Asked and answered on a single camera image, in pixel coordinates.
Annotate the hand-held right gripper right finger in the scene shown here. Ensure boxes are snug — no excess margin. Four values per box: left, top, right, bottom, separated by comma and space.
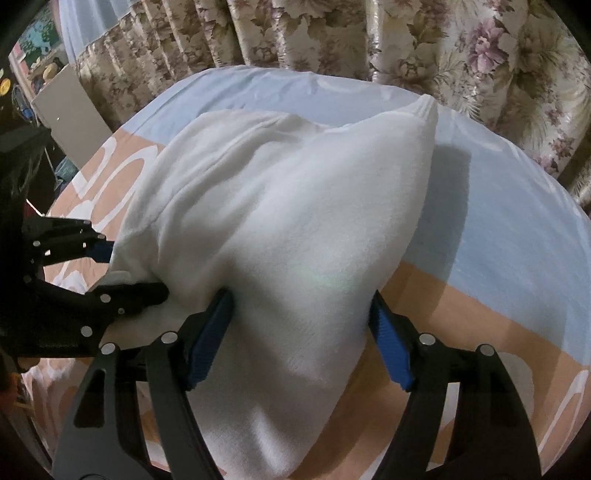
368, 290, 542, 480

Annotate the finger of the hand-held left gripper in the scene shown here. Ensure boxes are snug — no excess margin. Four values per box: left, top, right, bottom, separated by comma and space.
22, 217, 115, 274
28, 276, 170, 337

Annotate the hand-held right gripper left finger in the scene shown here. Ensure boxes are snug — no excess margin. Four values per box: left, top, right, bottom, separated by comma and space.
52, 288, 235, 480

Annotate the white sweater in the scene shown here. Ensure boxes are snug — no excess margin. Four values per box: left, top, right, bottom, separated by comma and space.
108, 95, 439, 479

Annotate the grey board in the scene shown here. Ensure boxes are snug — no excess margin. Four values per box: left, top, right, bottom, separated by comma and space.
30, 61, 115, 172

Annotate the blue orange printed bed sheet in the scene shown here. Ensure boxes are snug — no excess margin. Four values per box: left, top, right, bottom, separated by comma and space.
18, 65, 588, 480

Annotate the floral curtain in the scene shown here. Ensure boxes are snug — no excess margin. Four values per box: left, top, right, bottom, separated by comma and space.
74, 0, 591, 197

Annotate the colourful wall poster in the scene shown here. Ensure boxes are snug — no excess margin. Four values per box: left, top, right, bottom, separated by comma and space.
13, 13, 77, 100

